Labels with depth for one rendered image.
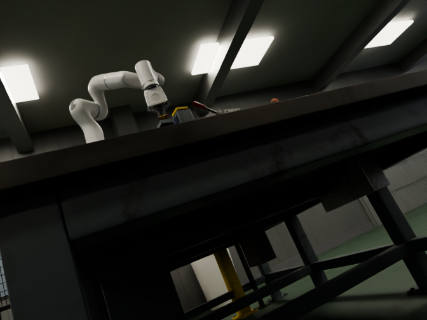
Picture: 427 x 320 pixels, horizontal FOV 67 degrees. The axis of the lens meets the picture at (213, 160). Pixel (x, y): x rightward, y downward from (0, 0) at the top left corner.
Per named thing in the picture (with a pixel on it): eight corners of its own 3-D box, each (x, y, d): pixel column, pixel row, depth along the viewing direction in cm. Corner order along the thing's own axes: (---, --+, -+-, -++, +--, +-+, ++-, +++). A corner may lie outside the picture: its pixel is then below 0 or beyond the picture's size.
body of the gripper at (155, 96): (140, 87, 159) (148, 106, 156) (160, 81, 161) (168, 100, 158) (143, 95, 166) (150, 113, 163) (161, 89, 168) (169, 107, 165)
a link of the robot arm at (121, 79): (124, 94, 189) (166, 89, 174) (103, 87, 175) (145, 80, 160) (126, 79, 190) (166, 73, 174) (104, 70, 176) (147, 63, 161)
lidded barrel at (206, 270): (244, 292, 444) (225, 245, 464) (251, 294, 391) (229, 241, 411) (206, 309, 434) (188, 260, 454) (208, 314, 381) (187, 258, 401)
